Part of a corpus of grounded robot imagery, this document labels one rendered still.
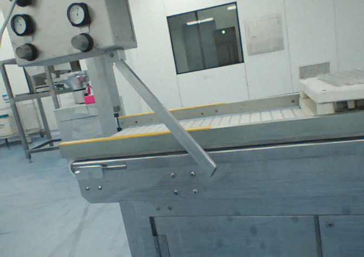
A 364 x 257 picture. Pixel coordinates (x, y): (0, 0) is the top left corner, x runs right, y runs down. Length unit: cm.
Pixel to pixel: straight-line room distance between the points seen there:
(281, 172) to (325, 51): 550
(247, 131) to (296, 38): 536
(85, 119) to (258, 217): 273
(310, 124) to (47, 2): 51
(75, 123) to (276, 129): 289
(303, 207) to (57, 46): 56
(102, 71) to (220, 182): 53
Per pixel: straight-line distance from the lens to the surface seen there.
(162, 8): 580
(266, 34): 567
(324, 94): 52
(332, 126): 51
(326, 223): 64
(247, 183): 53
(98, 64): 90
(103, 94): 90
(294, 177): 53
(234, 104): 76
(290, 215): 62
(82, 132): 324
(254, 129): 49
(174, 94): 571
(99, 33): 52
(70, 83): 341
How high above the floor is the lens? 97
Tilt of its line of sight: 10 degrees down
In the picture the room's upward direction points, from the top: 10 degrees counter-clockwise
